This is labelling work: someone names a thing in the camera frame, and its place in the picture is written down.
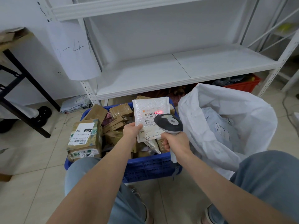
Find white metal shelf rack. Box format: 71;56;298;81
245;0;299;92
35;0;299;106

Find person's right hand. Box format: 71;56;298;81
160;131;192;161

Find grey plastic mailer bag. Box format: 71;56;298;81
60;95;92;114

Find person's left forearm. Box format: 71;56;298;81
46;137;138;224

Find wooden folding table black legs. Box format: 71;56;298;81
0;29;61;139

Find brown box green printed tape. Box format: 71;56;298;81
66;119;103;162

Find blue plastic crate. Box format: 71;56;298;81
64;99;184;184

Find black scanner cable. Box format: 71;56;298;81
171;162;183;181

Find white paper sign sheet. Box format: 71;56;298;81
46;21;102;81

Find person's left leg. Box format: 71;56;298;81
64;157;150;224

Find person's sandal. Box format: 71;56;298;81
201;206;212;224
130;186;154;224

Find pile of parcels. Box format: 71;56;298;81
66;95;176;161

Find dark red sack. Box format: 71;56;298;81
140;85;197;100

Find person's right forearm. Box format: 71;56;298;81
177;151;297;224

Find grey floor cable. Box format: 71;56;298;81
281;93;299;133

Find grey handheld barcode scanner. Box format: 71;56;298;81
154;113;184;164

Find red plastic crate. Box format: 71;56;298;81
223;74;262;93

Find small white bubble mailer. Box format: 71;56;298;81
132;96;171;143

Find stack of flattened cardboard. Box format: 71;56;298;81
0;27;31;44

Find white woven sack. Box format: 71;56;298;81
178;83;278;180

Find person's left hand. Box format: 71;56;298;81
122;122;143;144

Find grey poly mailer bag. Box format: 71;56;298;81
202;107;243;154

